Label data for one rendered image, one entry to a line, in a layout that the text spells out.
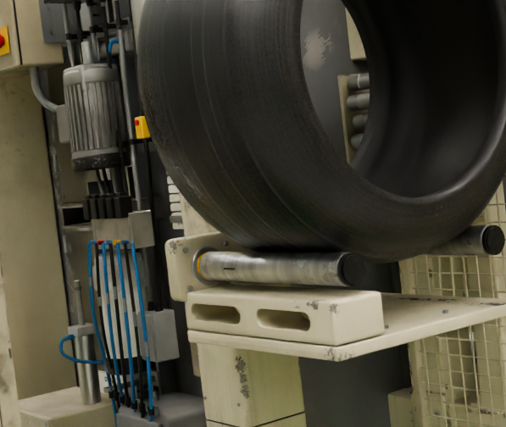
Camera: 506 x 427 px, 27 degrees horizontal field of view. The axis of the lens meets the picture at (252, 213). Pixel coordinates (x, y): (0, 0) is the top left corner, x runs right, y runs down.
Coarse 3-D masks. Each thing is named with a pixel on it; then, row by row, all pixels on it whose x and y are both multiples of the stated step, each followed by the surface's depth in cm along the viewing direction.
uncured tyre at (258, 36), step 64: (192, 0) 138; (256, 0) 131; (384, 0) 179; (448, 0) 172; (192, 64) 137; (256, 64) 131; (384, 64) 180; (448, 64) 176; (192, 128) 140; (256, 128) 133; (320, 128) 135; (384, 128) 179; (448, 128) 175; (192, 192) 149; (256, 192) 138; (320, 192) 136; (384, 192) 141; (448, 192) 148; (384, 256) 146
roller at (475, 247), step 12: (468, 228) 158; (480, 228) 156; (492, 228) 155; (456, 240) 159; (468, 240) 157; (480, 240) 155; (492, 240) 155; (504, 240) 157; (432, 252) 164; (444, 252) 162; (456, 252) 160; (468, 252) 158; (480, 252) 157; (492, 252) 156
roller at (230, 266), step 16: (208, 256) 164; (224, 256) 161; (240, 256) 157; (256, 256) 154; (272, 256) 151; (288, 256) 148; (304, 256) 145; (320, 256) 142; (336, 256) 140; (352, 256) 139; (208, 272) 163; (224, 272) 160; (240, 272) 156; (256, 272) 153; (272, 272) 150; (288, 272) 147; (304, 272) 144; (320, 272) 141; (336, 272) 139; (352, 272) 139
